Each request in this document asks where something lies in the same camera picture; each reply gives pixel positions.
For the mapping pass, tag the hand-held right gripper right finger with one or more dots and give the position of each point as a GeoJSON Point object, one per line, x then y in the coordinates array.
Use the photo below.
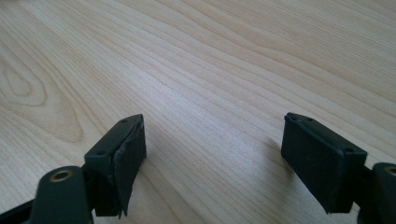
{"type": "Point", "coordinates": [320, 165]}

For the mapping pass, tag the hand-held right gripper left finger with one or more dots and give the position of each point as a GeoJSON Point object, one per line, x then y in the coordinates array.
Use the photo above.
{"type": "Point", "coordinates": [120, 161]}

